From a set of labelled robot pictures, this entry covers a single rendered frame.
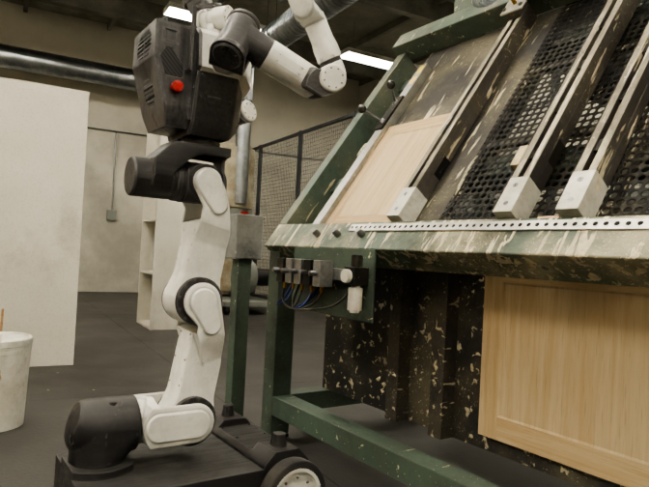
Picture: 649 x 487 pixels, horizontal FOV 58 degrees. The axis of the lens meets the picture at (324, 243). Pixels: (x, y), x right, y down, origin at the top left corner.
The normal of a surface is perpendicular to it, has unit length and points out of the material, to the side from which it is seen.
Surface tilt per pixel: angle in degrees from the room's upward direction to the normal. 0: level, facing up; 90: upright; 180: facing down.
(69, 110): 90
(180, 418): 90
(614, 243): 54
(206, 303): 90
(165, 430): 90
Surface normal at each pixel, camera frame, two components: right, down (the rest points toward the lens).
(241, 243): 0.57, 0.01
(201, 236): 0.40, 0.41
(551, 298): -0.82, -0.05
